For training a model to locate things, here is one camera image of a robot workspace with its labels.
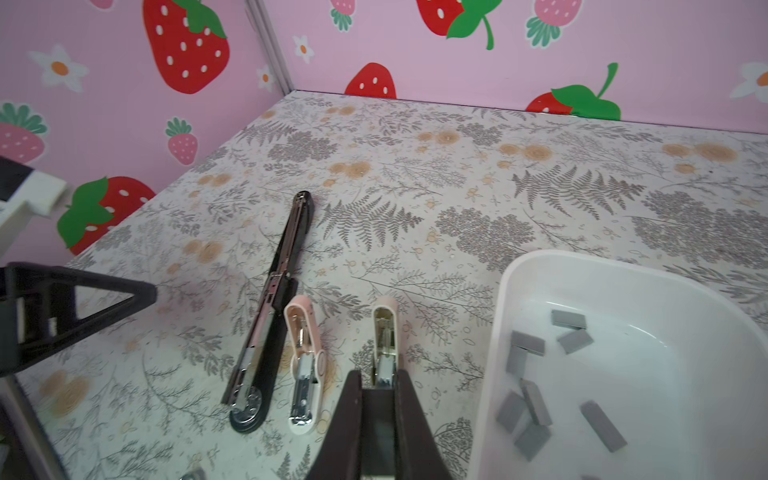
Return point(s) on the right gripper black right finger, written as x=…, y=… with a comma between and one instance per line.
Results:
x=417, y=456

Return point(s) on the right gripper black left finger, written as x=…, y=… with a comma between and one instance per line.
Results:
x=339, y=455

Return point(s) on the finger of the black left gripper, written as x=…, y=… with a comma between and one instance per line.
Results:
x=39, y=310

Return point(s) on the pink mini stapler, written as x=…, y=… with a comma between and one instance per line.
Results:
x=308, y=365

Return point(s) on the black stapler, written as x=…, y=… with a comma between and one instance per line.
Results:
x=251, y=385

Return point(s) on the beige mini stapler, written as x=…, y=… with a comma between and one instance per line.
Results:
x=386, y=342

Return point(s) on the grey staple strip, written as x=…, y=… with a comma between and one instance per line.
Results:
x=575, y=341
x=568, y=319
x=604, y=428
x=529, y=343
x=535, y=402

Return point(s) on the white plastic tray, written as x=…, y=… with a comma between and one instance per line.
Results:
x=679, y=370

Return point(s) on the aluminium left rear corner post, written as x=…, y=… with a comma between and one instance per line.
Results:
x=261, y=23

